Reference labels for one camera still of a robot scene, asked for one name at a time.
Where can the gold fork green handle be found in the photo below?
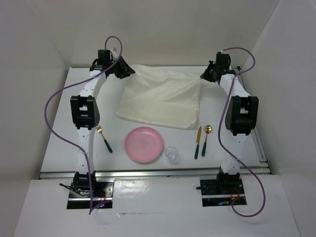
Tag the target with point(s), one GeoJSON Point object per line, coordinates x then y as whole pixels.
{"type": "Point", "coordinates": [100, 131]}

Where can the cream cloth placemat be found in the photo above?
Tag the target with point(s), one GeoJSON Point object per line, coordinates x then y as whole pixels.
{"type": "Point", "coordinates": [161, 97]}

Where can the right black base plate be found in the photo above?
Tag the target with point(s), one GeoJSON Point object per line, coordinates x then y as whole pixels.
{"type": "Point", "coordinates": [212, 194]}

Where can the aluminium rail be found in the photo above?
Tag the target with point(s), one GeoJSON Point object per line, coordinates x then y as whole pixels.
{"type": "Point", "coordinates": [137, 174]}
{"type": "Point", "coordinates": [255, 135]}

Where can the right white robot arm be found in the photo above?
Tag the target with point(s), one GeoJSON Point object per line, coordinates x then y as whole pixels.
{"type": "Point", "coordinates": [239, 118]}

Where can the clear glass cup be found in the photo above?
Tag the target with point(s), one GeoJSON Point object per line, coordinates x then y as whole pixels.
{"type": "Point", "coordinates": [171, 154]}

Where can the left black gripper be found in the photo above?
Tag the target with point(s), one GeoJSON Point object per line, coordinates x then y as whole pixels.
{"type": "Point", "coordinates": [124, 68]}

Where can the pink plate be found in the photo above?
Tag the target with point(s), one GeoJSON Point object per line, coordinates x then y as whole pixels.
{"type": "Point", "coordinates": [143, 145]}

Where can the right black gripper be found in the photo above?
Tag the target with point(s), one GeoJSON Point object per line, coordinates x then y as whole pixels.
{"type": "Point", "coordinates": [206, 76]}

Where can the aluminium rail front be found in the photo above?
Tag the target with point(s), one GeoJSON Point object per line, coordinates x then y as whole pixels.
{"type": "Point", "coordinates": [137, 174]}

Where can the gold spoon green handle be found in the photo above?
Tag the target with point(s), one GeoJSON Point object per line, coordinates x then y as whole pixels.
{"type": "Point", "coordinates": [208, 129]}

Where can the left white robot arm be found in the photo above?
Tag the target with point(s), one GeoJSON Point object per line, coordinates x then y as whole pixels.
{"type": "Point", "coordinates": [86, 115]}

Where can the gold knife green handle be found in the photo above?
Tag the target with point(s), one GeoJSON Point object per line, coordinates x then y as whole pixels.
{"type": "Point", "coordinates": [198, 142]}

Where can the aluminium rail right side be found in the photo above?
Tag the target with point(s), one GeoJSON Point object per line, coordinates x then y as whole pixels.
{"type": "Point", "coordinates": [255, 135]}

